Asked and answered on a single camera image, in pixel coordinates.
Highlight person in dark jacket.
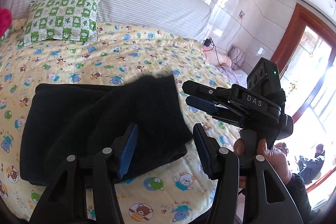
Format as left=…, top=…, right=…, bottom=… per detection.
left=297, top=144, right=325, bottom=185

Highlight black charger cable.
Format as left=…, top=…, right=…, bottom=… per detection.
left=203, top=13, right=245, bottom=74

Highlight black pants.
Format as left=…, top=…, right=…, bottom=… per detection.
left=19, top=75, right=193, bottom=186

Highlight pink bedding pile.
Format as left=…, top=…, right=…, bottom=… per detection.
left=202, top=46, right=247, bottom=88

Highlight person's right hand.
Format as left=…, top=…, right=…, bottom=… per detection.
left=234, top=139, right=291, bottom=189

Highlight wall power socket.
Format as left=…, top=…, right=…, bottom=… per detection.
left=239, top=10, right=245, bottom=19

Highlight pink fluffy blanket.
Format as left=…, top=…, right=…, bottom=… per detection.
left=0, top=8, right=12, bottom=37

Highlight red wooden door frame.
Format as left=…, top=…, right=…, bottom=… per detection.
left=271, top=3, right=335, bottom=123

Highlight dark sleeve forearm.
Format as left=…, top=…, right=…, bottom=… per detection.
left=286, top=173, right=315, bottom=223

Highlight black camera box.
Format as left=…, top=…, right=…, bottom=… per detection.
left=247, top=57, right=286, bottom=106

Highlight green checkered pillow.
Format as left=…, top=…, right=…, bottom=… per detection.
left=18, top=0, right=101, bottom=47

